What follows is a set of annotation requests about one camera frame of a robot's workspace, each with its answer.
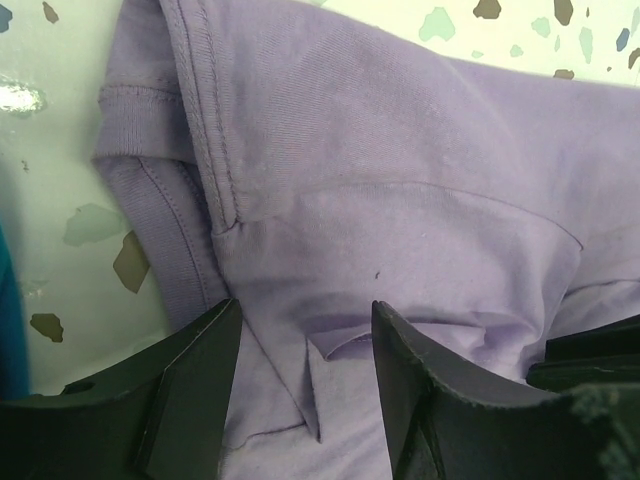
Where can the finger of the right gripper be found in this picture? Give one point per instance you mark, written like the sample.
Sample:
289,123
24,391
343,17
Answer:
608,354

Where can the folded blue t-shirt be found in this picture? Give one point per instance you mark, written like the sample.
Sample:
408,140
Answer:
14,357

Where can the purple t-shirt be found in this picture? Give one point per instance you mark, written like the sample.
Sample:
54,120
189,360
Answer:
307,165

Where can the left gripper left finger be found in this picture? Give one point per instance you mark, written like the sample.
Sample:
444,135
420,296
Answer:
159,414

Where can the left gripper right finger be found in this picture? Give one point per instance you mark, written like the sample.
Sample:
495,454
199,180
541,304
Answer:
447,418

